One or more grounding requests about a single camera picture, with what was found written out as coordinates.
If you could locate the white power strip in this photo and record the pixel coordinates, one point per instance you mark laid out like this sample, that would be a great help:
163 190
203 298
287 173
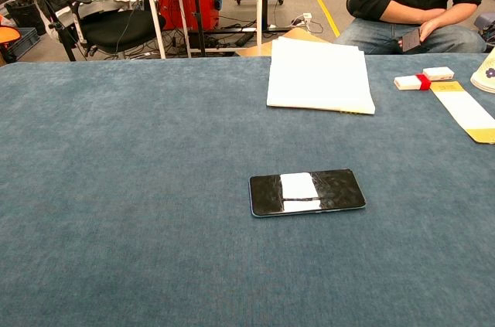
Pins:
306 17

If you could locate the cardboard sheet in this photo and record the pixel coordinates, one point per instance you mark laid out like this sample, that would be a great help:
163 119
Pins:
267 48

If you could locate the black tripod pole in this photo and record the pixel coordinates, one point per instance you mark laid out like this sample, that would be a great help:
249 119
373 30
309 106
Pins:
198 6

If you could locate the black trash bin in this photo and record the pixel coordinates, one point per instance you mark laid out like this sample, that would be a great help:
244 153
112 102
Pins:
24 12

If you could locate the dark grey plastic crate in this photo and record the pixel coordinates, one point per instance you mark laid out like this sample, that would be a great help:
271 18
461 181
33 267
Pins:
24 41

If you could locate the black smartphone with teal back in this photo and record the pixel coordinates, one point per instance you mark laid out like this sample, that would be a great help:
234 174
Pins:
267 195

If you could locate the blue fabric table cover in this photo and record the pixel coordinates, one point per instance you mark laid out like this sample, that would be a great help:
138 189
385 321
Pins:
154 188

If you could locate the orange round object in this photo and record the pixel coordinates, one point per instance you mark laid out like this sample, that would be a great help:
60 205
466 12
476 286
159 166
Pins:
8 33

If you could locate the black light stand leg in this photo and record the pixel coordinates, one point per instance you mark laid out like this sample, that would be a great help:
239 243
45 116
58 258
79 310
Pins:
58 25

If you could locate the white box with red band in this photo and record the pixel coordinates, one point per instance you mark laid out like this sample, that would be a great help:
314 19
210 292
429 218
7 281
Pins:
410 82

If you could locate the small white box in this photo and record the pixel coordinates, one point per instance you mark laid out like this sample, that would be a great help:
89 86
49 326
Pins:
438 73

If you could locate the black office chair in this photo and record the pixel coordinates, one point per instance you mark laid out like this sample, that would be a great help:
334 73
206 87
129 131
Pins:
112 27

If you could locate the white paper stack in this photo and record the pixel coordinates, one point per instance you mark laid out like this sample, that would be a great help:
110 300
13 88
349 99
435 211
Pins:
317 75

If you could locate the stack of paper cups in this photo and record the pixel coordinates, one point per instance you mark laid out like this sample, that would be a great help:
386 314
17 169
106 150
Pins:
485 73

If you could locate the white and yellow paper strip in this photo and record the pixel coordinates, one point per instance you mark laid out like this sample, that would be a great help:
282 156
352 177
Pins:
464 110

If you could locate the red cabinet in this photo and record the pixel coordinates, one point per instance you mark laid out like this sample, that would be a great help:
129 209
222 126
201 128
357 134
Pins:
185 6

